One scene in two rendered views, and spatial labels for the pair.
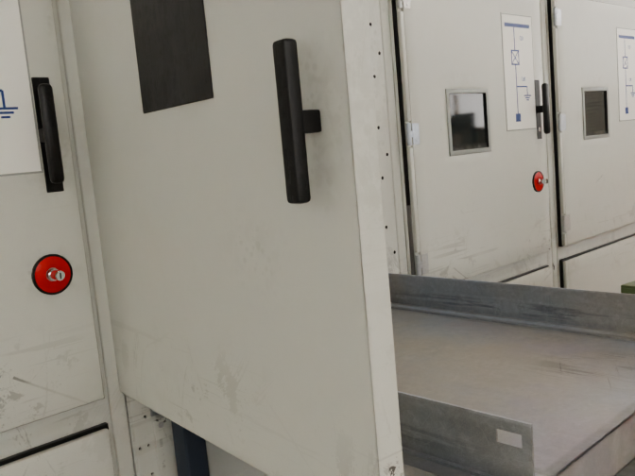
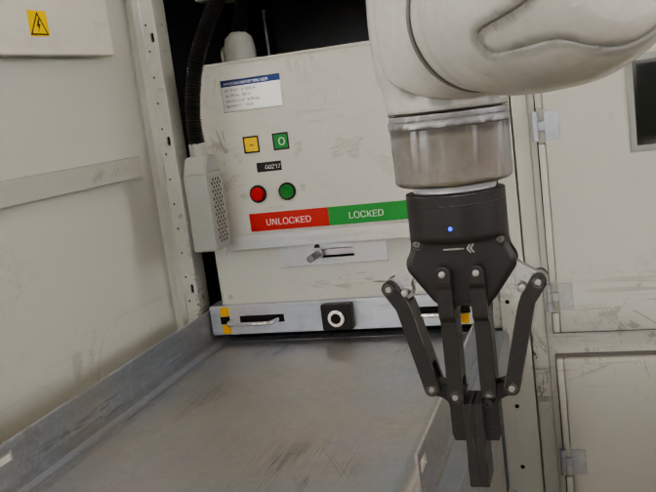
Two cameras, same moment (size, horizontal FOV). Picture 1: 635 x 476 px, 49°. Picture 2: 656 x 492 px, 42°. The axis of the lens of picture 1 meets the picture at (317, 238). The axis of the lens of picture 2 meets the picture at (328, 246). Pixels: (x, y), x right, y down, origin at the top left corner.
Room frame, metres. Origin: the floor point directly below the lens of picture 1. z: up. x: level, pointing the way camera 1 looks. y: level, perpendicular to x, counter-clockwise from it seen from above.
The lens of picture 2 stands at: (0.55, -1.31, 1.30)
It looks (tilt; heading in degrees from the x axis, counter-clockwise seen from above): 10 degrees down; 61
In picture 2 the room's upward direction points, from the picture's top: 7 degrees counter-clockwise
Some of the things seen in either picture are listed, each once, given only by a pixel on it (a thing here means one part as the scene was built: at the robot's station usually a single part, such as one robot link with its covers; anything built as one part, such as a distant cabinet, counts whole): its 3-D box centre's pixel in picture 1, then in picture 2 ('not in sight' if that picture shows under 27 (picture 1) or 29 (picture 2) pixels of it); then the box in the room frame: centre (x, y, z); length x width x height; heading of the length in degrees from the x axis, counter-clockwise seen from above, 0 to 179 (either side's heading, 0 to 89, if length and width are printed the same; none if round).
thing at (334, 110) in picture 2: not in sight; (323, 183); (1.32, 0.07, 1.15); 0.48 x 0.01 x 0.48; 133
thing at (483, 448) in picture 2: not in sight; (483, 438); (0.95, -0.80, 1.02); 0.03 x 0.01 x 0.07; 43
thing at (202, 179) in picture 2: not in sight; (207, 202); (1.13, 0.18, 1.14); 0.08 x 0.05 x 0.17; 43
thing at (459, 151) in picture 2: not in sight; (451, 150); (0.95, -0.80, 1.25); 0.09 x 0.09 x 0.06
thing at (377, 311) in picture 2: not in sight; (343, 311); (1.33, 0.08, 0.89); 0.54 x 0.05 x 0.06; 133
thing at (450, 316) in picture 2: not in sight; (451, 331); (0.94, -0.79, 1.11); 0.04 x 0.01 x 0.11; 43
